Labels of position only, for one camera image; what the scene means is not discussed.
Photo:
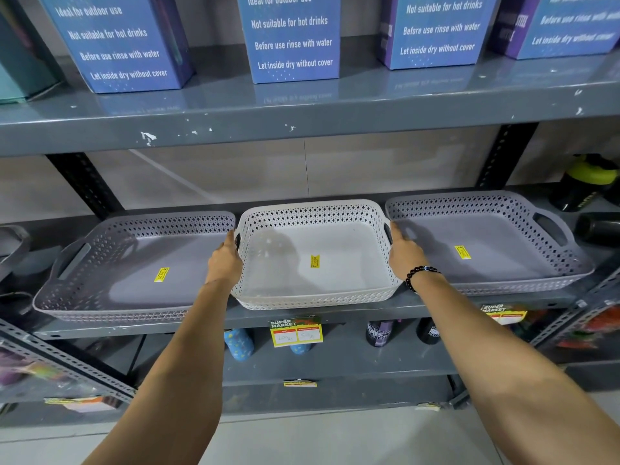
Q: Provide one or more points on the yellow red shelf price tag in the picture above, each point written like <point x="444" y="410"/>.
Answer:
<point x="295" y="332"/>
<point x="504" y="314"/>

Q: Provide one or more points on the black bottle with green lid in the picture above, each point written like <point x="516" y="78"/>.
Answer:
<point x="581" y="183"/>

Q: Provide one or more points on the person's right hand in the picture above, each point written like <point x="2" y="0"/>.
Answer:
<point x="406" y="259"/>

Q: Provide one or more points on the person's left thumb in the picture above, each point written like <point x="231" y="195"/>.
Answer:
<point x="236" y="241"/>

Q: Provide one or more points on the black printed bottle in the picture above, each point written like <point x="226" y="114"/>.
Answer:
<point x="428" y="331"/>
<point x="382" y="333"/>

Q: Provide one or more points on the perforated grey side rack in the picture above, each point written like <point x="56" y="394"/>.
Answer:
<point x="58" y="363"/>
<point x="581" y="319"/>

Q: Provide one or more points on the person's right forearm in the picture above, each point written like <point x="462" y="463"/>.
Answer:
<point x="499" y="372"/>

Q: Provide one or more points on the grey perforated plastic basket tray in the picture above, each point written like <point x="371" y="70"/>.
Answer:
<point x="145" y="280"/>
<point x="489" y="246"/>

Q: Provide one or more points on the dark grey plastic basket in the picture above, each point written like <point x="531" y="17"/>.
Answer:
<point x="12" y="249"/>

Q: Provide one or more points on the person's left hand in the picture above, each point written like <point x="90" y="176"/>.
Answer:
<point x="225" y="266"/>

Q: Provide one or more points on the white perforated plastic basket tray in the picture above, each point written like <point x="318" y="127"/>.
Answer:
<point x="315" y="280"/>

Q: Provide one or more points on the blue bottle carton box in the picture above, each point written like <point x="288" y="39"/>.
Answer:
<point x="121" y="38"/>
<point x="436" y="28"/>
<point x="290" y="38"/>
<point x="566" y="24"/>

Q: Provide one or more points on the teal carton box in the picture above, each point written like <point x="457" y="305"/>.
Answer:
<point x="22" y="58"/>

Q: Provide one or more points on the small yellow shelf label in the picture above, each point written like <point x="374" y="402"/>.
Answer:
<point x="300" y="383"/>

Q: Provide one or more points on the person's left forearm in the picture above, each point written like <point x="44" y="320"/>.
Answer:
<point x="179" y="372"/>

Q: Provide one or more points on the blue patterned bottle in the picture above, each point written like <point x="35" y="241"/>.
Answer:
<point x="239" y="343"/>
<point x="300" y="348"/>

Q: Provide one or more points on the person's right thumb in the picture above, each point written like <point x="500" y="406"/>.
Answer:
<point x="395" y="231"/>

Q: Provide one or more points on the grey metal shelf unit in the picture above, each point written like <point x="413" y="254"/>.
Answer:
<point x="271" y="116"/>

